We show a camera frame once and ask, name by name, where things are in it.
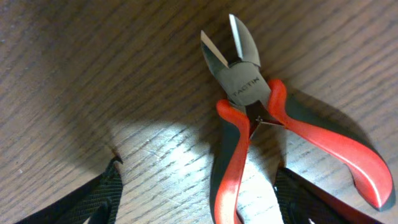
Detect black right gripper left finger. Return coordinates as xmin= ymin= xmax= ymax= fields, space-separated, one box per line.
xmin=19 ymin=156 xmax=123 ymax=224

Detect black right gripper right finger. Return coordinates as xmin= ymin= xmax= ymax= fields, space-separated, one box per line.
xmin=274 ymin=167 xmax=379 ymax=224

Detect red handled cutting pliers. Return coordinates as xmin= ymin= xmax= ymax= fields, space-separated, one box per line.
xmin=201 ymin=15 xmax=396 ymax=223

